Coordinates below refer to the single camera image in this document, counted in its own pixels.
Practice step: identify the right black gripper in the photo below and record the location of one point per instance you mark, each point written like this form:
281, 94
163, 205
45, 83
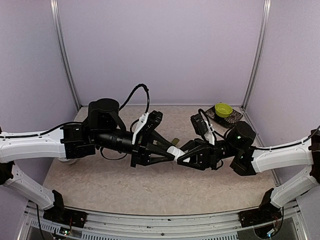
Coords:
201, 153

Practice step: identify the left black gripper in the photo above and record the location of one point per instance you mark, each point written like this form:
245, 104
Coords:
143, 148

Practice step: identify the small white pill bottle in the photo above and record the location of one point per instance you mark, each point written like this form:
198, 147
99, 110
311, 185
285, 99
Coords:
176, 152

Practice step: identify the green weekly pill organizer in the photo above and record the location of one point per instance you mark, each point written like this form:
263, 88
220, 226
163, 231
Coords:
175, 141

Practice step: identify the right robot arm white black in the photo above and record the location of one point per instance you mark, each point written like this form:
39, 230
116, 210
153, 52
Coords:
249, 160

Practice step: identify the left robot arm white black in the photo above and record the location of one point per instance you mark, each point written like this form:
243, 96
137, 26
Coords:
102, 129

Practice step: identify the lime green bowl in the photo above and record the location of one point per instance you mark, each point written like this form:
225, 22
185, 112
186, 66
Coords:
223, 110

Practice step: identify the white bowl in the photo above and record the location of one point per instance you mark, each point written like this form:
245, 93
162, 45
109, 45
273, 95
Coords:
68, 162

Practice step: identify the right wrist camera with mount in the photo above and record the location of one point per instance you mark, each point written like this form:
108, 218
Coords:
203, 128

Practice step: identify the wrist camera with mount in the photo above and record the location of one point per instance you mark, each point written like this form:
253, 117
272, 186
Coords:
203, 128
145, 127

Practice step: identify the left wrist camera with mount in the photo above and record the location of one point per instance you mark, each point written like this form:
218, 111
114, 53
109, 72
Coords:
145, 127

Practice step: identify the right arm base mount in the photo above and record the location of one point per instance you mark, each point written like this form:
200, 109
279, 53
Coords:
258, 216

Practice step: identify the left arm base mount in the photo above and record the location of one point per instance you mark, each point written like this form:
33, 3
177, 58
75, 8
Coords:
66, 216

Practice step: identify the front aluminium rail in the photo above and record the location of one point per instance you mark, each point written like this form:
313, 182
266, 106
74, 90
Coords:
101, 225

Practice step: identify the right aluminium frame post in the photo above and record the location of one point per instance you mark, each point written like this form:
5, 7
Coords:
258, 53

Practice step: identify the aluminium frame post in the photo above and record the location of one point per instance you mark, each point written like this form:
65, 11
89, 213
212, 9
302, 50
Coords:
258, 53
63, 53

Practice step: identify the left aluminium frame post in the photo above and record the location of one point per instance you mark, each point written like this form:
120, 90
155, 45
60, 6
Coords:
63, 53

